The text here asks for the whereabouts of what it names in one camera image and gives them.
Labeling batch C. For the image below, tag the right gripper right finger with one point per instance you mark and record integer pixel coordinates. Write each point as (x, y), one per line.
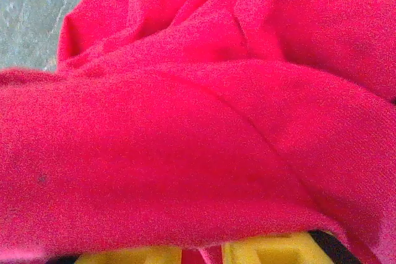
(272, 251)

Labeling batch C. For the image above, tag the red t-shirt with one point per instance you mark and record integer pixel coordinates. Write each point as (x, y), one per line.
(198, 115)

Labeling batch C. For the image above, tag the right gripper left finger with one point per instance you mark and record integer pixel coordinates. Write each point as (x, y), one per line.
(133, 257)

